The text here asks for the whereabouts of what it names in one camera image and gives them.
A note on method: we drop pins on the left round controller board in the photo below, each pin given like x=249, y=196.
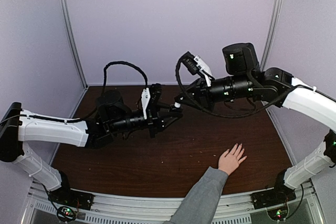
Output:
x=66, y=214

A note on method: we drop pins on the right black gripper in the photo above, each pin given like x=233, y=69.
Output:
x=201, y=95

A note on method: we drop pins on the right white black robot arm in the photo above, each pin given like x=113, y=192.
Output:
x=274, y=87

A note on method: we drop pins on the aluminium corner post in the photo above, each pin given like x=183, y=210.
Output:
x=276, y=10
x=72, y=43

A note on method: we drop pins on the right aluminium corner post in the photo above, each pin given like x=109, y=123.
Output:
x=276, y=10

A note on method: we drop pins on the aluminium front frame rail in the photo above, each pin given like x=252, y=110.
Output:
x=234, y=208

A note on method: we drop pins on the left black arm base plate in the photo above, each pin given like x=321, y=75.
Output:
x=72, y=198

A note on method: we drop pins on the left aluminium corner post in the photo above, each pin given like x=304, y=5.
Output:
x=72, y=43

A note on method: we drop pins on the right round controller board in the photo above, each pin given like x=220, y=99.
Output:
x=278, y=214

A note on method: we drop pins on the round controller board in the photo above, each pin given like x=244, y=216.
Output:
x=66, y=214
x=278, y=214

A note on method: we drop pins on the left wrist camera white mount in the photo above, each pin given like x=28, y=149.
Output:
x=149, y=100

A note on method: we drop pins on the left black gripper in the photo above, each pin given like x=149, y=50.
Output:
x=156, y=121

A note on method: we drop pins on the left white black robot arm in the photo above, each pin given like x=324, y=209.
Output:
x=113, y=117

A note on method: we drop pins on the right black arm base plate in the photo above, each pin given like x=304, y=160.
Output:
x=272, y=197

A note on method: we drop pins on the person's bare hand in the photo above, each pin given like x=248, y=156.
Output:
x=231, y=159

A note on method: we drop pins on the grey sleeved forearm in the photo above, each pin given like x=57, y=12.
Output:
x=200, y=203

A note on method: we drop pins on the white capped nail polish bottle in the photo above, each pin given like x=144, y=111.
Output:
x=176, y=108

